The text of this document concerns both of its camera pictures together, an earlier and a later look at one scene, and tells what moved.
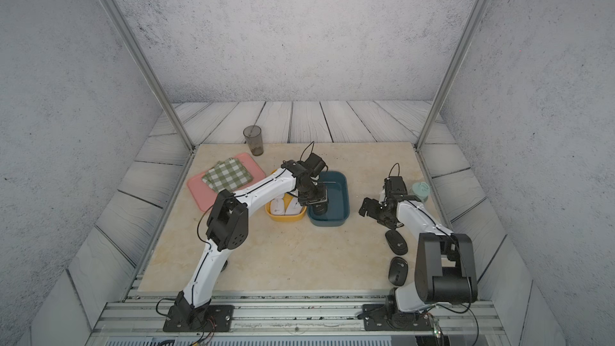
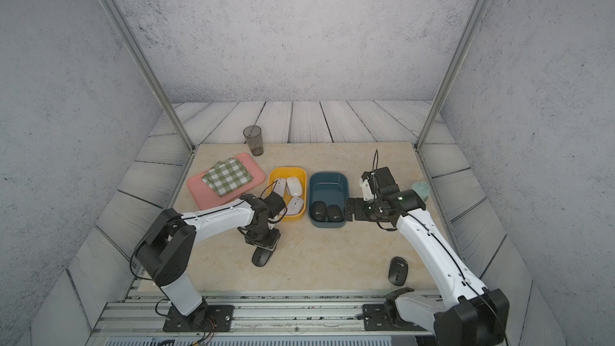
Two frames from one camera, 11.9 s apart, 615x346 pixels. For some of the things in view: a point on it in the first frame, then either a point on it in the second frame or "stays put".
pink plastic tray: [203, 194] stays put
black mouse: [396, 243] -> [334, 213]
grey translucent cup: [253, 134] stays put
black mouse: [398, 271] stays put
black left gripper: [322, 197] -> [271, 244]
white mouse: [295, 207] stays put
